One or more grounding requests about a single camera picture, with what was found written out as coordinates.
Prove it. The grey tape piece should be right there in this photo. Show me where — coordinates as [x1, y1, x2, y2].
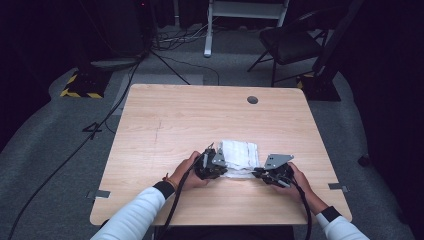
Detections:
[86, 189, 111, 200]
[327, 182, 350, 194]

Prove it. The white desk frame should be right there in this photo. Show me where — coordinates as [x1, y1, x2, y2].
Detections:
[203, 0, 290, 59]

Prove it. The black slanted stand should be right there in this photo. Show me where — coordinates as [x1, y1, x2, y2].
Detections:
[296, 0, 365, 102]

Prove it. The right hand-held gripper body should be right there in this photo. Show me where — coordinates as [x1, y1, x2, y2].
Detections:
[264, 153, 295, 189]

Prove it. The bundle of floor cables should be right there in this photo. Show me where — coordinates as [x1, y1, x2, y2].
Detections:
[152, 20, 214, 52]

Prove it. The black folding chair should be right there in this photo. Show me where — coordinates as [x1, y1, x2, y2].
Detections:
[247, 9, 330, 88]

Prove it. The person's right hand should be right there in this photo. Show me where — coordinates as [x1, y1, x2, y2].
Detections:
[273, 162, 318, 205]

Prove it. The right hand-held gripper black cable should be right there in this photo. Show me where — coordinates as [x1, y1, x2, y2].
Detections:
[289, 175, 313, 240]

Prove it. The left hand-held gripper black cable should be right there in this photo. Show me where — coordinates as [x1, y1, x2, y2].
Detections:
[157, 142, 215, 240]

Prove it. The long black floor cable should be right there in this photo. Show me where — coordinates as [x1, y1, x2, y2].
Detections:
[7, 58, 143, 240]

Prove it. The white towel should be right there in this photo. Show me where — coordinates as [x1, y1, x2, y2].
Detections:
[217, 139, 261, 180]

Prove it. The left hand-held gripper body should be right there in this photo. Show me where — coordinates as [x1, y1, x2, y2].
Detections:
[194, 143, 228, 181]

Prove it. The person's left hand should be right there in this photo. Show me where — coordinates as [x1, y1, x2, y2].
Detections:
[168, 150, 210, 192]

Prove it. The hand-held gripper black cable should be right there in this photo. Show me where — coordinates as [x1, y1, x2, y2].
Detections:
[157, 142, 215, 240]
[289, 175, 313, 240]

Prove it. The thin black floor cable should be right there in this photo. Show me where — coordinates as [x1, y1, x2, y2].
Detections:
[159, 53, 221, 87]

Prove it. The black stand with striped base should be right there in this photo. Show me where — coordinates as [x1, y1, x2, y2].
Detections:
[59, 58, 143, 100]

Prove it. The orange wrist bracelet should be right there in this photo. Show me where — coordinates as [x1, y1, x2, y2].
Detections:
[162, 172, 180, 191]

